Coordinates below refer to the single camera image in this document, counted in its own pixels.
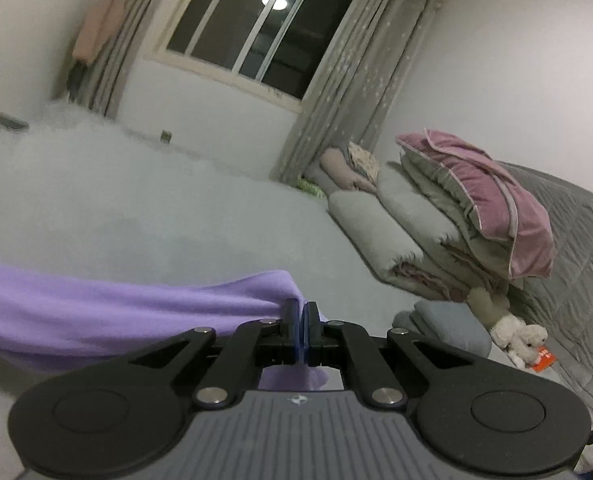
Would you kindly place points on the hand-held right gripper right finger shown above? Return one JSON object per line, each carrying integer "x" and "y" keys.
{"x": 310, "y": 322}

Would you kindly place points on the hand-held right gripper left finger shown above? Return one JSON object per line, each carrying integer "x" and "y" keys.
{"x": 290, "y": 320}

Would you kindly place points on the purple pants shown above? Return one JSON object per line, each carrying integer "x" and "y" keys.
{"x": 126, "y": 310}

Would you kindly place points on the light grey rolled quilt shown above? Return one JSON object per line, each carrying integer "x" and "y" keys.
{"x": 371, "y": 230}
{"x": 406, "y": 200}

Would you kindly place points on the green patterned cloth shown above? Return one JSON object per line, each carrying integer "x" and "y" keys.
{"x": 310, "y": 189}

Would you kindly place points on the grey folded cloth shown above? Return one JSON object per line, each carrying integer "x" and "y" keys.
{"x": 446, "y": 325}

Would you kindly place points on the grey folded blanket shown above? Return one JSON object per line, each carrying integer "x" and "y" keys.
{"x": 321, "y": 181}

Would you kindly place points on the pink folded blanket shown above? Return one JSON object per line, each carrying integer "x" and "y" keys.
{"x": 336, "y": 167}

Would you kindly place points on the floral cloth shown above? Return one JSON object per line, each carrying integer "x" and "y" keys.
{"x": 364, "y": 160}

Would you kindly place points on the grey green folded quilt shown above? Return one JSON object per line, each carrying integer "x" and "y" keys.
{"x": 441, "y": 195}

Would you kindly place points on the white plush toy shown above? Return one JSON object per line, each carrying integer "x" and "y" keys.
{"x": 519, "y": 337}

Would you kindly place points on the small dark object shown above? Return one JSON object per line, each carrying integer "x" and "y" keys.
{"x": 165, "y": 136}

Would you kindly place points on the pink pillow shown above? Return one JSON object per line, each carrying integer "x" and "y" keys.
{"x": 496, "y": 195}

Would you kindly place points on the orange packet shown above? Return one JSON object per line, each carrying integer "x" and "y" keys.
{"x": 544, "y": 358}

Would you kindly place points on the grey curtain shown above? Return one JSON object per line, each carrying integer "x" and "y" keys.
{"x": 126, "y": 50}
{"x": 341, "y": 85}

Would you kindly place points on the grey quilted bedspread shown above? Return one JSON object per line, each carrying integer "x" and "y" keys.
{"x": 581, "y": 260}

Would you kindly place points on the window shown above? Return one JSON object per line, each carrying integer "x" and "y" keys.
{"x": 216, "y": 15}

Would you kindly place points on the dark hanging garment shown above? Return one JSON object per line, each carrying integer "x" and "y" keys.
{"x": 76, "y": 82}

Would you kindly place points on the black phone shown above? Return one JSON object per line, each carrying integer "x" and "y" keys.
{"x": 9, "y": 121}

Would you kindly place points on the pink hanging garment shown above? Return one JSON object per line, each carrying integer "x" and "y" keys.
{"x": 99, "y": 30}

